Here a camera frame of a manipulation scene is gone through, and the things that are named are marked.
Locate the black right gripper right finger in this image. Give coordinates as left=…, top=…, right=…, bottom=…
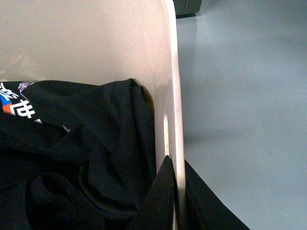
left=185, top=161, right=249, bottom=230

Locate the beige plastic laundry hamper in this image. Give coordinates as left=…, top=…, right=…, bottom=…
left=0, top=0, right=187, bottom=230

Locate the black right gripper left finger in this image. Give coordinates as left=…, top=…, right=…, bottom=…
left=127, top=156, right=175, bottom=230

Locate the black printed t-shirt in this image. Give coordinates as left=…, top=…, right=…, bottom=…
left=0, top=79, right=156, bottom=230

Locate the dark grey dryer machine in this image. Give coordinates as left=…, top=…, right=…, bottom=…
left=173, top=0, right=202, bottom=16

